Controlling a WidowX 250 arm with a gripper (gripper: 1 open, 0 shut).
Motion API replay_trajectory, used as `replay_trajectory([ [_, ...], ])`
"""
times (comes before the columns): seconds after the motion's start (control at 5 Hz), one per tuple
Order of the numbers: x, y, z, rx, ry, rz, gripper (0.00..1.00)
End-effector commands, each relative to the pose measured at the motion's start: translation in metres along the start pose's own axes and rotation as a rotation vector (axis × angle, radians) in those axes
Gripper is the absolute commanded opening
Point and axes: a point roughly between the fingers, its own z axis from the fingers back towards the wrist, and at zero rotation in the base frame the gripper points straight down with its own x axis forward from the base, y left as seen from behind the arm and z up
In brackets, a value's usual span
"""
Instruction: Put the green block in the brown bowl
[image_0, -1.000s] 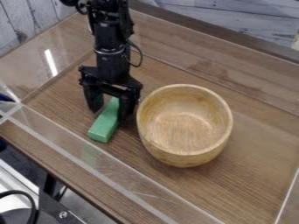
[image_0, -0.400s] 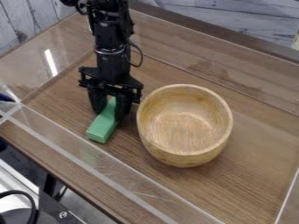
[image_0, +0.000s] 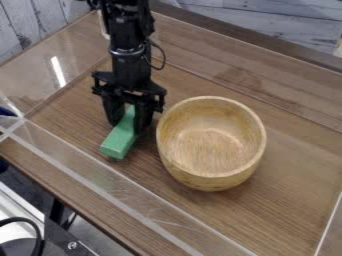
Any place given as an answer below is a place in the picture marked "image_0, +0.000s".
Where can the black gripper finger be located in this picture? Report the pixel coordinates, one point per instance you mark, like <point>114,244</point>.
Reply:
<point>113,108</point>
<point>142,116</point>

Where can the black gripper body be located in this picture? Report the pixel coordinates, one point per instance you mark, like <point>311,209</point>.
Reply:
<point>128,77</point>

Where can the green rectangular block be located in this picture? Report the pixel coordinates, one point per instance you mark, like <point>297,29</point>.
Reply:
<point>121,137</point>

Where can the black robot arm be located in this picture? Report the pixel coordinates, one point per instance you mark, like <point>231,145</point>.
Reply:
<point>128,24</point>

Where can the brown wooden bowl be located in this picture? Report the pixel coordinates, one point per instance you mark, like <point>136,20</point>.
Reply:
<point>211,142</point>

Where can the blue object at left edge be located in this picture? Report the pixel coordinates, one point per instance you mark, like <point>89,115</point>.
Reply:
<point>5,112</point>

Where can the black table leg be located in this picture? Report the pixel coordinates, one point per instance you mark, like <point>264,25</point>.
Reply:
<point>56,211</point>

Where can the black metal base plate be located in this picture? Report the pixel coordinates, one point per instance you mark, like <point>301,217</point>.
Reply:
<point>60,243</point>

